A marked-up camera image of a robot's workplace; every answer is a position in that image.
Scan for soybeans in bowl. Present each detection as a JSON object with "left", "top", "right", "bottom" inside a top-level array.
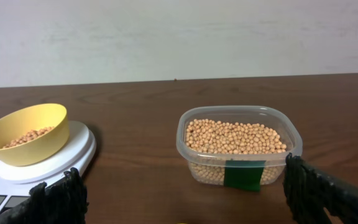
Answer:
[{"left": 2, "top": 126, "right": 54, "bottom": 149}]

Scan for yellow plastic bowl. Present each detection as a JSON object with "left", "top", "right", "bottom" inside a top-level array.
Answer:
[{"left": 0, "top": 103, "right": 70, "bottom": 167}]

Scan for soybeans in container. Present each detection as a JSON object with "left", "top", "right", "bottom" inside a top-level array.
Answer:
[{"left": 185, "top": 119, "right": 287, "bottom": 185}]

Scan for white digital kitchen scale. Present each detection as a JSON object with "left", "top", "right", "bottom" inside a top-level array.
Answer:
[{"left": 0, "top": 121, "right": 96, "bottom": 214}]

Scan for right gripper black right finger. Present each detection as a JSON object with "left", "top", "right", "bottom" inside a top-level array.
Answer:
[{"left": 283, "top": 153, "right": 358, "bottom": 224}]

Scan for clear plastic container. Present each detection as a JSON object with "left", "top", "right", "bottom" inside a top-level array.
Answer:
[{"left": 176, "top": 105, "right": 303, "bottom": 191}]

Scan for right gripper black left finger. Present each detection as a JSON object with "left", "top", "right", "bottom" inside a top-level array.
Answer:
[{"left": 0, "top": 167, "right": 89, "bottom": 224}]

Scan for green tape label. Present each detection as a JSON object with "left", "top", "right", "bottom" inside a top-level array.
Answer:
[{"left": 223, "top": 160, "right": 265, "bottom": 192}]

